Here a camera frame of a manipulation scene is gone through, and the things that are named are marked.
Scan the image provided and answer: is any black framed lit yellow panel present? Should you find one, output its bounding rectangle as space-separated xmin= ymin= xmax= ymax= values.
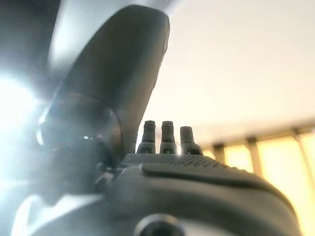
xmin=211 ymin=118 xmax=315 ymax=236

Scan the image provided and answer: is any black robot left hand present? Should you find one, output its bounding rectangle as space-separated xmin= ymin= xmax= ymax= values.
xmin=14 ymin=4 xmax=303 ymax=236

